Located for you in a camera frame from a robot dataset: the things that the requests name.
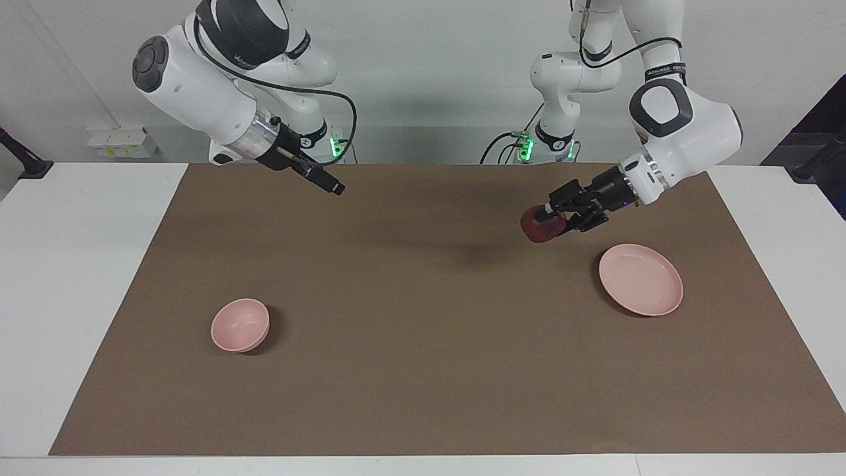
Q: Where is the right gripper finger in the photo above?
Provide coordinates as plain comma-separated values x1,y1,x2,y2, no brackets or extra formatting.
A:
291,157,346,191
291,165,343,196

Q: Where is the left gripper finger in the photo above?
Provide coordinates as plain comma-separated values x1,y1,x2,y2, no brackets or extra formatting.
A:
547,180,596,216
560,206,610,233

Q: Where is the dark red apple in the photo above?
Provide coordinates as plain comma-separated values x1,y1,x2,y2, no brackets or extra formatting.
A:
520,205,568,244

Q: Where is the large pink bowl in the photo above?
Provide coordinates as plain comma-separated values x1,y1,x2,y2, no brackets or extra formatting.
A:
599,244,684,317

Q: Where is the small pink bowl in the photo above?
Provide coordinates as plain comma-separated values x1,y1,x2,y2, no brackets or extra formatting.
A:
211,298,270,353

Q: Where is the brown table mat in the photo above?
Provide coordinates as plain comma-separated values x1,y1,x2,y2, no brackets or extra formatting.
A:
48,163,846,457

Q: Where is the black stand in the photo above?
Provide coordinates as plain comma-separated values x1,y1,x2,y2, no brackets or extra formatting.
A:
0,127,54,180
790,129,846,184

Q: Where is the dark side panel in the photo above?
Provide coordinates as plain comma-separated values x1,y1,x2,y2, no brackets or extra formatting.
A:
760,74,846,219

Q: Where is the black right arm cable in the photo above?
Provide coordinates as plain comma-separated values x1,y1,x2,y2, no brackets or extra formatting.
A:
193,13,358,166

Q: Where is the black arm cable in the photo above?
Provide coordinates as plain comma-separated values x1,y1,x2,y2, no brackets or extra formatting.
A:
193,13,358,166
579,0,683,69

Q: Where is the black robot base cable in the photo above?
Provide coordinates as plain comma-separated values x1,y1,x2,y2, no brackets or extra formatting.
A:
480,102,549,165

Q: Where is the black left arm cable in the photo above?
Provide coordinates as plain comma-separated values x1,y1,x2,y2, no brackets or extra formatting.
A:
579,0,683,69

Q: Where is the white wall socket box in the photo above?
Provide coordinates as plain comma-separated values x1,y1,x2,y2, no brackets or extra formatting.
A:
87,128,159,159

